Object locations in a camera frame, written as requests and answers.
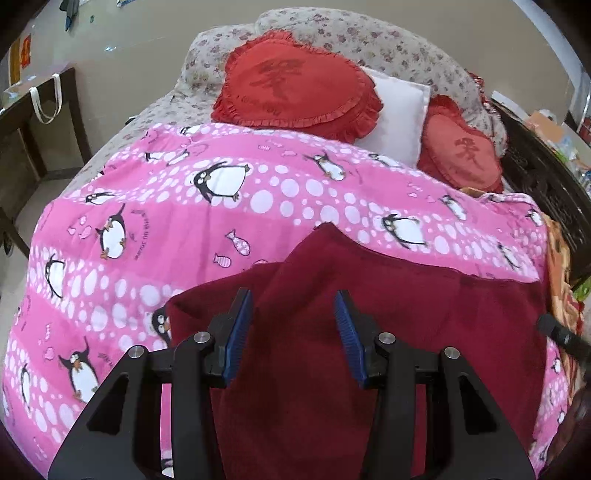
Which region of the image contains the dark red fleece garment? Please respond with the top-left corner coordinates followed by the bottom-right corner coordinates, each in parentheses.
top-left (166, 225), bottom-right (546, 479)

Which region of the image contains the white tote bag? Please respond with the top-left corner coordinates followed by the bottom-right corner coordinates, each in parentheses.
top-left (28, 72), bottom-right (63, 126)

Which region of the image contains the orange patterned blanket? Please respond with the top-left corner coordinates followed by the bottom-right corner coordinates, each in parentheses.
top-left (461, 186), bottom-right (588, 402)

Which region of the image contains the small red heart pillow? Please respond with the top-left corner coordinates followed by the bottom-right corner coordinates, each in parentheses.
top-left (417, 95), bottom-right (503, 193)

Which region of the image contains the pink penguin print blanket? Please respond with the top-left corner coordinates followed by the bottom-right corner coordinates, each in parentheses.
top-left (2, 124), bottom-right (568, 479)

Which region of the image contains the floral beige quilt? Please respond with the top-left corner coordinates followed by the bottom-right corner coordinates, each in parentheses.
top-left (67, 7), bottom-right (508, 191)

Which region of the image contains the large red heart pillow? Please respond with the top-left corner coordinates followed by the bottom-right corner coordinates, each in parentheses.
top-left (211, 30), bottom-right (384, 143)

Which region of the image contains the white square pillow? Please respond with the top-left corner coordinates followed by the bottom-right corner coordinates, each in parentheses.
top-left (355, 67), bottom-right (431, 168)

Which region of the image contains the dark wooden bed frame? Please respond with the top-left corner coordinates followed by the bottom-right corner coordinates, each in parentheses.
top-left (491, 101), bottom-right (591, 288)

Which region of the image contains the dark wooden desk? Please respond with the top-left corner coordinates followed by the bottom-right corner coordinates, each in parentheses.
top-left (1, 65), bottom-right (92, 256)

